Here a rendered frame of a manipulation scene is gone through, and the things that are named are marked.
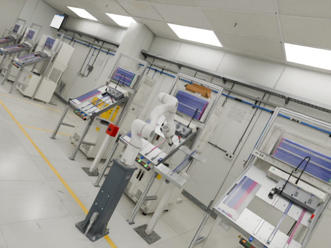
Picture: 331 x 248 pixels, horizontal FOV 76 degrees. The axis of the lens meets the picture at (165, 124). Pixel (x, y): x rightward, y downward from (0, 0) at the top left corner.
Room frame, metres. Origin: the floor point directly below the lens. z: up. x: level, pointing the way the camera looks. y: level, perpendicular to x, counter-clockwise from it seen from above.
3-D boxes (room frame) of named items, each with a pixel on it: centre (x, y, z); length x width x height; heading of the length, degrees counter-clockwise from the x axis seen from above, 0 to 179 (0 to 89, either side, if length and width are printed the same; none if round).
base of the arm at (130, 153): (1.94, 0.16, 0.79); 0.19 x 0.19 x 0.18
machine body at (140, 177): (3.07, -0.20, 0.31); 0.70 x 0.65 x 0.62; 54
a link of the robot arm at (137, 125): (1.95, 0.19, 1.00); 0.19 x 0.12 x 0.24; 67
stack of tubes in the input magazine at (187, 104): (2.93, -0.18, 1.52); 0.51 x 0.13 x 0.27; 54
